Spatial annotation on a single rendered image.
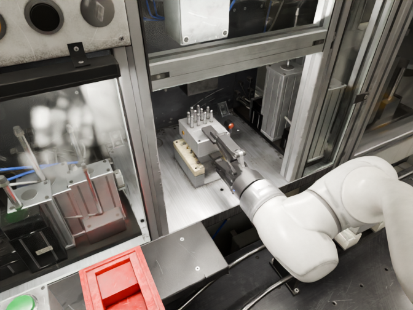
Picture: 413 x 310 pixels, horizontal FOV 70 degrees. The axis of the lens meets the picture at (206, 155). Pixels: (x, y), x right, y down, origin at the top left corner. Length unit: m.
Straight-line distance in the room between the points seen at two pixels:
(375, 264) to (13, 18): 1.05
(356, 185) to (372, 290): 0.51
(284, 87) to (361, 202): 0.45
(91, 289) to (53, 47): 0.43
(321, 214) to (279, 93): 0.44
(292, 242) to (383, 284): 0.54
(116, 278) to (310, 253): 0.37
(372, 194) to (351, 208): 0.05
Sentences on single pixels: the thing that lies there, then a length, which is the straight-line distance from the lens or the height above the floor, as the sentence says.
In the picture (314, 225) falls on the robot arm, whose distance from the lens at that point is 0.57.
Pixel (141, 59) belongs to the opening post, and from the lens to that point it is 0.46.
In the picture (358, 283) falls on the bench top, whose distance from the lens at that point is 1.03.
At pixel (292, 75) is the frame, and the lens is 0.90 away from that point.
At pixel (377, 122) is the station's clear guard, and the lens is 1.07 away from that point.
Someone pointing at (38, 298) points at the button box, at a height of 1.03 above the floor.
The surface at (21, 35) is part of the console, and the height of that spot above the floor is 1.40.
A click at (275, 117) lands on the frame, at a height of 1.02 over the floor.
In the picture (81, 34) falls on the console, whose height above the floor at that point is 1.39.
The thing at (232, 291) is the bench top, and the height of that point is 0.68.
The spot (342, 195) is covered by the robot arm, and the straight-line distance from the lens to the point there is 0.58.
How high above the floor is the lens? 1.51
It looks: 40 degrees down
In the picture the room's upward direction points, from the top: straight up
